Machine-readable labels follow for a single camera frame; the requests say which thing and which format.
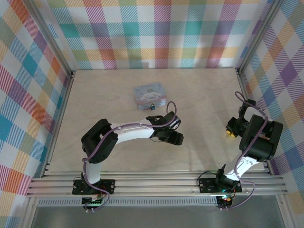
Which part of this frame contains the pastel cartoon tin box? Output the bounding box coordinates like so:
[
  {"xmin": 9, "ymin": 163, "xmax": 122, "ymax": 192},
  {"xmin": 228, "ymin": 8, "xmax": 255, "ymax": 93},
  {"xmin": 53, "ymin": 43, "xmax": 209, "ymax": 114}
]
[{"xmin": 133, "ymin": 82, "xmax": 167, "ymax": 112}]

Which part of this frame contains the round lit circuit board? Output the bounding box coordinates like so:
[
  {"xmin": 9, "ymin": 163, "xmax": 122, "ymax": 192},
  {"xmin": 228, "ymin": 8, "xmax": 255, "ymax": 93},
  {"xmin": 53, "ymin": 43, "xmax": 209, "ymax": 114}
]
[{"xmin": 217, "ymin": 194, "xmax": 234, "ymax": 209}]

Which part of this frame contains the grey metal shelf panel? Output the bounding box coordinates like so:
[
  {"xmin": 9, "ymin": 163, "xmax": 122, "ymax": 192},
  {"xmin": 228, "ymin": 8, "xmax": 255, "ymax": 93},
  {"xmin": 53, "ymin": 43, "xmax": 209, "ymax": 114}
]
[{"xmin": 29, "ymin": 194, "xmax": 285, "ymax": 228}]

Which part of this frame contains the green lit circuit board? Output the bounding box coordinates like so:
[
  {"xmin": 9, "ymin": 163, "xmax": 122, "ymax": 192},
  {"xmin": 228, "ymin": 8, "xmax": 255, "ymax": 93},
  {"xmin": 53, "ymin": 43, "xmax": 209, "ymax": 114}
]
[{"xmin": 82, "ymin": 196, "xmax": 105, "ymax": 208}]

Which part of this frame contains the narrow aluminium extrusion rail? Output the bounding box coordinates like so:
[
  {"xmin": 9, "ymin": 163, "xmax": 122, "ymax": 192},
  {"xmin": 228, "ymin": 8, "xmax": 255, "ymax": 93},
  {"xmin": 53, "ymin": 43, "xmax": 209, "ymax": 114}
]
[{"xmin": 41, "ymin": 170, "xmax": 271, "ymax": 178}]

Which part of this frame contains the aluminium side rail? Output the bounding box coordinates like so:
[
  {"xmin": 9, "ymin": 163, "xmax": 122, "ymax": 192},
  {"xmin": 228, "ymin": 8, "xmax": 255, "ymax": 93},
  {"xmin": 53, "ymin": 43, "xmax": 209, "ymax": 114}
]
[
  {"xmin": 42, "ymin": 70, "xmax": 76, "ymax": 178},
  {"xmin": 236, "ymin": 68, "xmax": 273, "ymax": 175}
]

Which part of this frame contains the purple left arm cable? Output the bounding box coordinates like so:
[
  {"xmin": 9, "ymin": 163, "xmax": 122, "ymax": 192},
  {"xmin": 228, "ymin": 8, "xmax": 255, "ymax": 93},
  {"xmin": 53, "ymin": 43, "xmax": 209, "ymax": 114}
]
[{"xmin": 82, "ymin": 101, "xmax": 178, "ymax": 213}]

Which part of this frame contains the wide aluminium extrusion rail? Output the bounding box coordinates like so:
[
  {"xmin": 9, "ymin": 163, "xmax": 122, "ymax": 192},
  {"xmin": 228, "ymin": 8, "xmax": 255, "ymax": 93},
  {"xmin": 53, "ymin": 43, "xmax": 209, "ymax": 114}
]
[{"xmin": 26, "ymin": 177, "xmax": 288, "ymax": 197}]

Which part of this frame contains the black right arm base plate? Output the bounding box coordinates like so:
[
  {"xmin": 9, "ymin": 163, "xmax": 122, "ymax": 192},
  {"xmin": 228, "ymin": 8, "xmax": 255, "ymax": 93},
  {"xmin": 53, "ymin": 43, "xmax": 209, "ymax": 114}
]
[{"xmin": 198, "ymin": 178, "xmax": 243, "ymax": 193}]

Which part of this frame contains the grey slotted cable duct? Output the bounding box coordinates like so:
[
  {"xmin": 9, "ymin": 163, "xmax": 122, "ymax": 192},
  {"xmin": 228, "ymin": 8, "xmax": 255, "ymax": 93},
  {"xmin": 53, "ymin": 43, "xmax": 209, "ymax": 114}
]
[{"xmin": 38, "ymin": 196, "xmax": 218, "ymax": 207}]

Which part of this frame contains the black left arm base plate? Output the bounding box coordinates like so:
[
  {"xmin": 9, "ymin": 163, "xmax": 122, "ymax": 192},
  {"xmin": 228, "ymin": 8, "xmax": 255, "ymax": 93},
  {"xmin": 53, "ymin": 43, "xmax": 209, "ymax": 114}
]
[{"xmin": 72, "ymin": 179, "xmax": 116, "ymax": 195}]

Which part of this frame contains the aluminium frame post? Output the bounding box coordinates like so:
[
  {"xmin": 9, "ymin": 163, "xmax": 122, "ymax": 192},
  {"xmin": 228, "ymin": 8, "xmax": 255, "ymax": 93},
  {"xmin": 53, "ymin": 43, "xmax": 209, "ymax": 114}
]
[
  {"xmin": 22, "ymin": 0, "xmax": 74, "ymax": 76},
  {"xmin": 237, "ymin": 0, "xmax": 285, "ymax": 72}
]

